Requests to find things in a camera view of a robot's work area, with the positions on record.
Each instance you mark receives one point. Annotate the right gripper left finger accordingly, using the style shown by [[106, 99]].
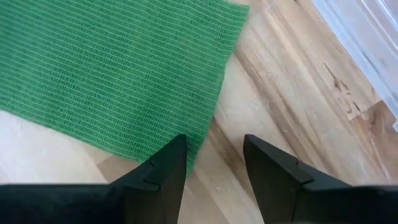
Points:
[[149, 199]]

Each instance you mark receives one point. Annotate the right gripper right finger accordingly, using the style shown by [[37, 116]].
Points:
[[280, 193]]

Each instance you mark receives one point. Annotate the green elastic bandage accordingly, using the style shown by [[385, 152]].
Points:
[[109, 77]]

